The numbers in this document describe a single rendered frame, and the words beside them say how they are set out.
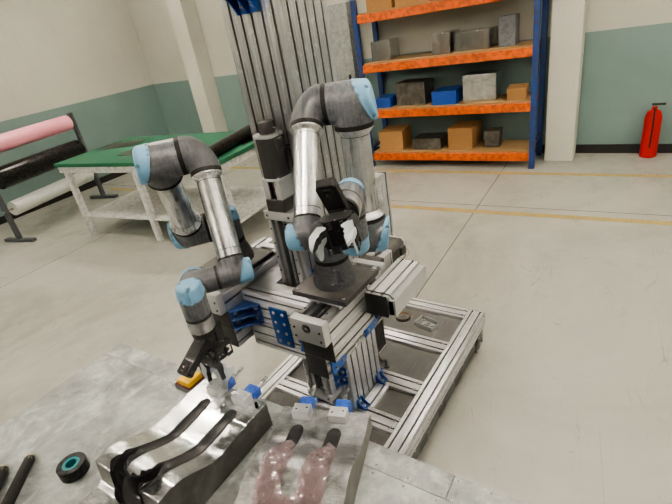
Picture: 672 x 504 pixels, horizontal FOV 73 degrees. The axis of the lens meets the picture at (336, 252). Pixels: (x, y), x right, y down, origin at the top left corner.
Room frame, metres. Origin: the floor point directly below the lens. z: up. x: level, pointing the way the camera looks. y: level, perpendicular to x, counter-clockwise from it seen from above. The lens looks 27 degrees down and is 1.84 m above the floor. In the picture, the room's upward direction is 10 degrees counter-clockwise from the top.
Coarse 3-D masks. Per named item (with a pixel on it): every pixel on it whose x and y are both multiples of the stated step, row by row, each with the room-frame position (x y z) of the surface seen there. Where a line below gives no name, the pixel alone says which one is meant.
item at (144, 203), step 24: (120, 144) 5.72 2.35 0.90; (216, 144) 4.18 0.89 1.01; (240, 144) 4.53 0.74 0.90; (72, 168) 5.10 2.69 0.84; (96, 168) 4.90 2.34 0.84; (120, 168) 4.71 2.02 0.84; (72, 192) 5.23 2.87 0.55; (144, 192) 4.65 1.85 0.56; (192, 192) 5.38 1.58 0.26; (240, 192) 5.04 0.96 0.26; (96, 216) 5.14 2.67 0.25; (120, 216) 4.94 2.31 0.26; (144, 216) 4.79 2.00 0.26; (168, 216) 4.65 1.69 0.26; (240, 216) 4.27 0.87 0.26
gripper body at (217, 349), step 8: (216, 328) 1.12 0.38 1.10; (192, 336) 1.09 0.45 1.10; (200, 336) 1.08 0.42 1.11; (208, 336) 1.08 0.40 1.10; (216, 336) 1.12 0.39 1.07; (224, 336) 1.14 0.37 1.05; (216, 344) 1.11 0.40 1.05; (224, 344) 1.11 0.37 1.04; (208, 352) 1.08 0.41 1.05; (216, 352) 1.08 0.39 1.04; (224, 352) 1.12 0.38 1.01; (232, 352) 1.13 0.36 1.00; (208, 360) 1.08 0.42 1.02
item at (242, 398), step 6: (264, 378) 1.10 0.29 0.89; (252, 384) 1.08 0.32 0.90; (258, 384) 1.08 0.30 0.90; (240, 390) 1.04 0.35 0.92; (246, 390) 1.05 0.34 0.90; (252, 390) 1.05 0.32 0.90; (258, 390) 1.05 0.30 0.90; (234, 396) 1.02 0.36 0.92; (240, 396) 1.02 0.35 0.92; (246, 396) 1.01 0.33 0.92; (252, 396) 1.03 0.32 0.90; (258, 396) 1.05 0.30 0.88; (234, 402) 1.02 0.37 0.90; (240, 402) 1.00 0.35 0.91; (246, 402) 1.00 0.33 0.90
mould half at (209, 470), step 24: (192, 408) 1.04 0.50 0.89; (216, 408) 1.02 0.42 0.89; (240, 408) 1.00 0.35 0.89; (264, 408) 1.00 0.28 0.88; (144, 432) 0.97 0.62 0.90; (168, 432) 0.96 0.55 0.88; (192, 432) 0.95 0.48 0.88; (240, 432) 0.91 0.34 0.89; (264, 432) 0.97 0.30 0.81; (144, 456) 0.85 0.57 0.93; (168, 456) 0.85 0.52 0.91; (216, 456) 0.85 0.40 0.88; (240, 456) 0.89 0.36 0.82; (168, 480) 0.76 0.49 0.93; (192, 480) 0.78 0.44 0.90; (216, 480) 0.82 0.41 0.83
